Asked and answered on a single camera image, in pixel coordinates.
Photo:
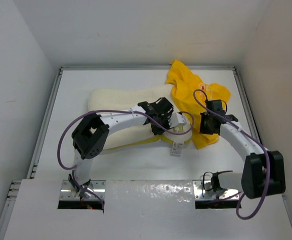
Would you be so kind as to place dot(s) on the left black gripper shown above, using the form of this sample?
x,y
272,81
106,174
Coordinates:
x,y
166,116

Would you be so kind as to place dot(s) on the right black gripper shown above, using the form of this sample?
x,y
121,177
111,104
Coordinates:
x,y
202,129

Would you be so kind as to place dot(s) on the yellow pillowcase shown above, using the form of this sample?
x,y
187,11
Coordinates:
x,y
188,87

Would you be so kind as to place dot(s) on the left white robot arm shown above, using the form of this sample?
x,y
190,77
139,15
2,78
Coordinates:
x,y
89,137

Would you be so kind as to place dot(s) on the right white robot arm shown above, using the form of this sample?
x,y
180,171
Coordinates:
x,y
257,159

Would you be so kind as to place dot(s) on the white pillow care label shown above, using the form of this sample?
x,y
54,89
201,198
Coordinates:
x,y
177,148

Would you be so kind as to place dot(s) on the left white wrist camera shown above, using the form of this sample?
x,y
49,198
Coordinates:
x,y
177,120

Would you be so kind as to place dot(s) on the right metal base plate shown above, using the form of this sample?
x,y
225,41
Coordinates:
x,y
203,191

